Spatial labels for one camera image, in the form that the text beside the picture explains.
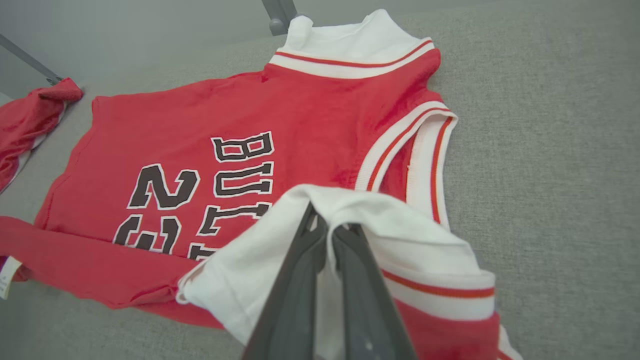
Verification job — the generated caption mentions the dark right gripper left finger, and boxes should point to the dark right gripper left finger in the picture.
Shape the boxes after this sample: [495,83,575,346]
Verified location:
[242,200,329,360]

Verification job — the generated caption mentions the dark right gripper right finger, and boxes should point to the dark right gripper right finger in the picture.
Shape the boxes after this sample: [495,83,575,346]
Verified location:
[331,223,418,360]

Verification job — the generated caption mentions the red basketball jersey white sleeves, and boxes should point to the red basketball jersey white sleeves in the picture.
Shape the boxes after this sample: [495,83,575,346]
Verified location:
[0,9,523,360]

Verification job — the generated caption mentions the red shorts white side stripes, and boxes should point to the red shorts white side stripes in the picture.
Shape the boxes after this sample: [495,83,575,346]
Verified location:
[0,77,84,193]

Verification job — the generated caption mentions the grey wall base rail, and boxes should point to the grey wall base rail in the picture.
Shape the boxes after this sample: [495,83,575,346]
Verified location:
[0,34,63,86]

